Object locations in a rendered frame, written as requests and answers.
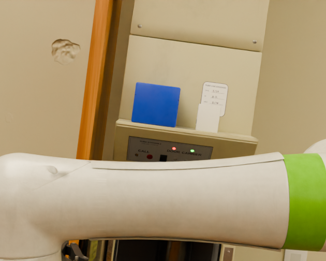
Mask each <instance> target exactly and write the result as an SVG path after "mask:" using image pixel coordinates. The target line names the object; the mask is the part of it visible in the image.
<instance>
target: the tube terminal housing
mask: <svg viewBox="0 0 326 261"><path fill-rule="evenodd" d="M261 58H262V53H261V52H254V51H246V50H239V49H231V48H223V47H216V46H208V45H201V44H196V43H188V42H181V41H173V40H165V39H158V38H150V37H142V36H135V35H129V40H128V48H127V56H126V64H125V72H124V80H123V88H122V96H121V104H120V112H119V117H118V119H126V120H131V117H132V109H133V105H134V96H135V89H136V83H137V82H142V83H150V84H157V85H165V86H173V87H178V88H180V89H181V91H180V99H179V107H178V111H177V119H176V126H181V127H189V128H195V127H196V120H197V112H198V105H199V104H200V102H201V94H202V87H203V81H209V82H217V83H224V84H229V88H228V96H227V103H226V111H225V117H224V118H223V117H219V125H218V132H225V133H233V134H241V135H249V136H251V129H252V124H253V117H254V109H255V102H256V95H257V87H258V80H259V73H260V65H261ZM225 247H228V248H234V249H233V256H232V261H233V259H234V252H235V245H227V244H221V251H220V258H219V261H223V256H224V249H225Z"/></svg>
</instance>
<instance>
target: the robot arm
mask: <svg viewBox="0 0 326 261"><path fill-rule="evenodd" d="M83 239H89V240H90V241H94V240H132V239H138V240H175V241H193V242H206V243H217V244H227V245H236V246H241V247H249V248H257V249H264V250H270V251H276V252H281V249H287V250H299V251H315V252H326V139H324V140H321V141H318V142H316V143H315V144H313V145H312V146H311V147H309V148H308V149H307V150H306V151H305V152H304V153H302V154H285V155H281V154H280V153H279V152H273V153H267V154H259V155H252V156H243V157H234V158H223V159H211V160H202V161H183V162H114V161H94V160H91V161H90V160H83V159H71V158H61V157H51V156H43V155H36V154H28V153H10V154H6V155H3V156H0V261H88V258H87V257H86V256H84V255H83V254H82V252H81V250H80V248H79V247H78V245H77V244H76V243H74V242H73V243H70V245H69V240H83ZM66 255H69V256H68V258H67V257H65V256H66Z"/></svg>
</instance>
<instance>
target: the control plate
mask: <svg viewBox="0 0 326 261"><path fill-rule="evenodd" d="M172 147H176V150H173V149H172ZM191 149H194V152H190V150H191ZM212 151H213V147H208V146H201V145H196V144H188V143H180V142H172V141H164V140H156V139H148V138H141V137H133V136H129V140H128V150H127V159H126V160H128V161H136V162H160V161H159V160H160V155H167V162H183V161H184V160H188V161H202V160H210V158H211V154H212ZM136 153H138V154H139V156H135V154H136ZM149 154H150V155H152V156H153V158H152V159H148V158H147V155H149ZM174 158H177V161H174Z"/></svg>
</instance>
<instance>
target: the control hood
mask: <svg viewBox="0 0 326 261"><path fill-rule="evenodd" d="M129 136H133V137H141V138H148V139H156V140H164V141H172V142H180V143H188V144H196V145H201V146H208V147H213V151H212V154H211V158H210V160H216V159H223V158H234V157H243V156H252V155H255V151H256V148H257V145H258V141H259V140H257V138H255V137H252V136H249V135H241V134H233V133H225V132H217V133H214V132H206V131H201V130H196V129H195V128H189V127H181V126H176V127H166V126H158V125H150V124H143V123H135V122H132V121H131V120H126V119H118V120H117V121H116V125H115V137H114V150H113V160H114V161H117V162H136V161H128V160H126V159H127V150H128V140H129Z"/></svg>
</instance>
